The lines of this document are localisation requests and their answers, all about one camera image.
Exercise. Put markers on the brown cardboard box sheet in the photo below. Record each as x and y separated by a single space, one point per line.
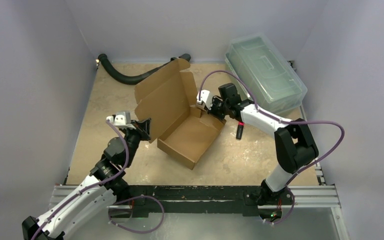
168 98

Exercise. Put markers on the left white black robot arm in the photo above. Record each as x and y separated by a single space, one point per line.
103 186

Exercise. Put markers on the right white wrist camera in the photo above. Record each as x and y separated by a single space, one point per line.
204 100

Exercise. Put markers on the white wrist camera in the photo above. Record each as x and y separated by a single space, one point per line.
121 120
204 100

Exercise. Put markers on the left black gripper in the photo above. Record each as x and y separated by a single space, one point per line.
143 129

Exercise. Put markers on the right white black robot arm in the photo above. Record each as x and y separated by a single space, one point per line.
295 146

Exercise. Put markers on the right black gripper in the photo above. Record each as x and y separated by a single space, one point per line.
214 108

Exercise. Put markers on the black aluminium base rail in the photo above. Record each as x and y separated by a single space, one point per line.
211 199

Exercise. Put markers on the black red marker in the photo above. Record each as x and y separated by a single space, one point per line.
239 130

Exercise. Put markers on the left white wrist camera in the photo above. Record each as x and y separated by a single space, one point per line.
121 120

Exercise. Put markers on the clear plastic storage bin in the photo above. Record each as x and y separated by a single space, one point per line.
262 72

